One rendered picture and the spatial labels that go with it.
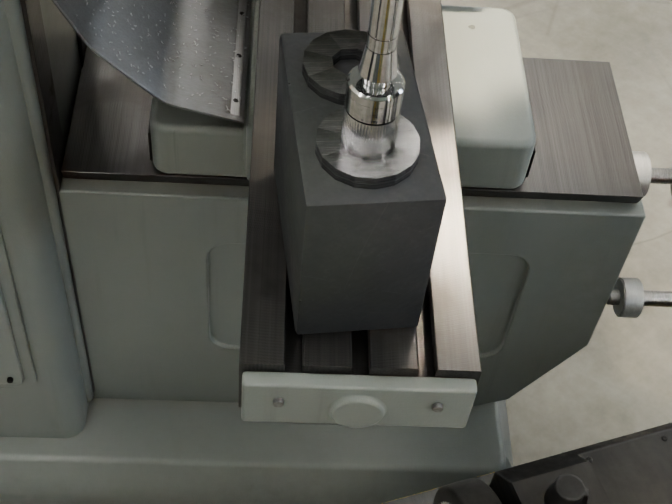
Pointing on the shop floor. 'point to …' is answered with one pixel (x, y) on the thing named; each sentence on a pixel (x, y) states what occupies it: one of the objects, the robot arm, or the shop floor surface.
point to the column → (38, 227)
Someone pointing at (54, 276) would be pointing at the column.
